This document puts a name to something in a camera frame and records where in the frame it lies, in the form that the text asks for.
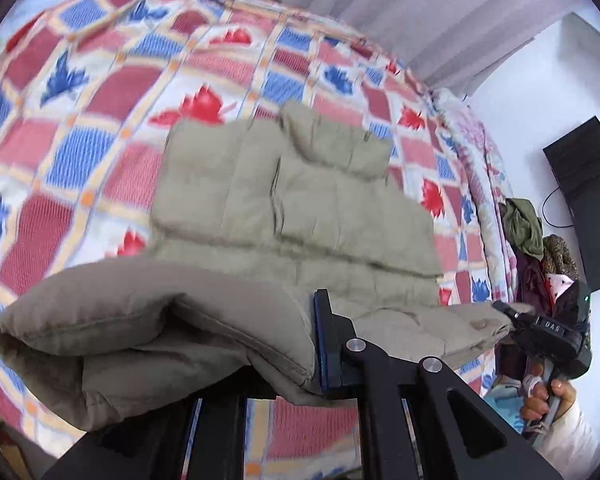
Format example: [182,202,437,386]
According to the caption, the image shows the blue printed bag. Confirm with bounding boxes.
[482,375,531,436]

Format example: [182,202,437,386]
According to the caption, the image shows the pink floral blanket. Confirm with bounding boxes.
[430,87,518,311]

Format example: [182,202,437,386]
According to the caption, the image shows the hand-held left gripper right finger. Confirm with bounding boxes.
[314,287,556,480]

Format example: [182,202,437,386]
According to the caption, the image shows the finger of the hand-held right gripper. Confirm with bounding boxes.
[492,300,524,331]

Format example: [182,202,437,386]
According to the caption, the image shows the person's right hand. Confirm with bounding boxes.
[520,379,577,433]

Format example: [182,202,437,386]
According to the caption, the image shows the leaf print patchwork quilt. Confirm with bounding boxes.
[0,0,511,480]

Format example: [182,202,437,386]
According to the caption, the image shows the black flat screen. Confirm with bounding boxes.
[542,116,600,291]

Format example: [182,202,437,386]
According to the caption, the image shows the brown patterned garment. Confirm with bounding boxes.
[542,235,579,281]

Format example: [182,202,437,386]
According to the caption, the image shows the wide grey curtain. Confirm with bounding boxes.
[285,0,576,93]

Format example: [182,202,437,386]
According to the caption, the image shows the person's right forearm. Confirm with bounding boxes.
[527,400,600,463]

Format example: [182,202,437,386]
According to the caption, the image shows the khaki puffer jacket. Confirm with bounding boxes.
[0,100,536,433]

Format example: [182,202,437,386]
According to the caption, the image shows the olive green garment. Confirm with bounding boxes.
[500,197,546,258]

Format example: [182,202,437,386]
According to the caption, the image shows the black cable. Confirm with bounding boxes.
[542,187,576,228]

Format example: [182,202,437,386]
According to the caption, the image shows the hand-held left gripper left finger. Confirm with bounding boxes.
[40,395,248,480]

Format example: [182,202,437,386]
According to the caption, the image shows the dark maroon clothes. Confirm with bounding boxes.
[510,245,588,386]

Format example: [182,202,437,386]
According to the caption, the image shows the light blue floral sheet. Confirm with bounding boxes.
[0,0,71,46]

